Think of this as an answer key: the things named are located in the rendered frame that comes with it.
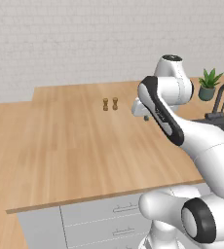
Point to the wooden shaker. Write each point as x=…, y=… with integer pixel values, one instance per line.
x=105, y=104
x=115, y=103

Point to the black tap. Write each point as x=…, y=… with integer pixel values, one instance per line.
x=218, y=108

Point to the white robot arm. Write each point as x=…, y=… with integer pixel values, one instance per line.
x=211, y=152

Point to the grey cabinet panel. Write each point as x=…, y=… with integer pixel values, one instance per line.
x=41, y=228

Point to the green plant in grey pot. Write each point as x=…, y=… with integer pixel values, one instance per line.
x=209, y=85

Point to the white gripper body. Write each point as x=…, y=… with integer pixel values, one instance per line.
x=138, y=108

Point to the grey drawer front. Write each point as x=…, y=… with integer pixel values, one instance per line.
x=91, y=231
x=91, y=211
x=117, y=243

